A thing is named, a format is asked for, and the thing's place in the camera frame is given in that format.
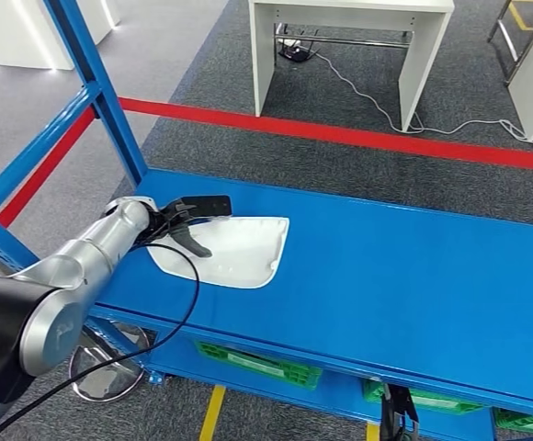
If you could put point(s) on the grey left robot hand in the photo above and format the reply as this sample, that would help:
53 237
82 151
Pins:
192 243

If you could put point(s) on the white plastic shell part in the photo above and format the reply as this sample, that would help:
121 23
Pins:
238 255

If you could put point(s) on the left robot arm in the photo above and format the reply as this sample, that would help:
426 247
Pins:
87 255

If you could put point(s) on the blue steel shelf rack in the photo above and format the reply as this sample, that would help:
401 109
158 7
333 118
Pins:
386 274

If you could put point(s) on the green plastic crate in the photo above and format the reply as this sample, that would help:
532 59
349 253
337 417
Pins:
257 365
528 423
432 402

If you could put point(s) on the yellow floor tape square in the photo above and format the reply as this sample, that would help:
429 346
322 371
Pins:
212 414

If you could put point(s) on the red barrier belt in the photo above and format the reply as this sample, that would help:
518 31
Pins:
41 173
340 134

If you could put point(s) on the black router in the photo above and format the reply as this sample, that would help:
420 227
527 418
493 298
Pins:
296 52

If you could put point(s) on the steel table crossbar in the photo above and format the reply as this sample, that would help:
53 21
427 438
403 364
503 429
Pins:
340 41

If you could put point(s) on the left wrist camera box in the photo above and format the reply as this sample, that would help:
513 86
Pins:
207 206

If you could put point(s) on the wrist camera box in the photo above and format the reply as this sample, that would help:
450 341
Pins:
207 206
397 414

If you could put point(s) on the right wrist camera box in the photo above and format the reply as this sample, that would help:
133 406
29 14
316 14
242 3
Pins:
397 414

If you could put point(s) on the steel frame with yellow tape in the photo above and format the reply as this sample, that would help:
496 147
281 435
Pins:
508 41

